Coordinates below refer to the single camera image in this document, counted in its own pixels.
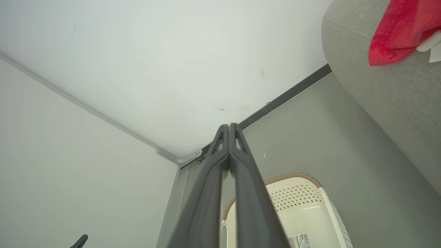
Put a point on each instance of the red jersey with number print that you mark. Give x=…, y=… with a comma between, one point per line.
x=432, y=46

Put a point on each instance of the black wall baseboard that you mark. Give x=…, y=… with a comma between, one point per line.
x=293, y=91

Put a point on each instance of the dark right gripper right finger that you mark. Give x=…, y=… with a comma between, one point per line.
x=251, y=206

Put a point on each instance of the beige perforated laundry basket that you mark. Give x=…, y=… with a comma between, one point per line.
x=303, y=213

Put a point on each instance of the white basket label sticker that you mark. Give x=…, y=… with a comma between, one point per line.
x=301, y=241

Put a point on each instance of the grey fabric sofa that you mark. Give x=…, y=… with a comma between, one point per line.
x=396, y=103

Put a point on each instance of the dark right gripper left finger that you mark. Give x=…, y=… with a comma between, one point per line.
x=203, y=206

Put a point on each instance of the plain red shirt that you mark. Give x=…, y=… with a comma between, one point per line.
x=396, y=31

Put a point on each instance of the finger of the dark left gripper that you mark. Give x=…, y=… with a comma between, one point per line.
x=80, y=243

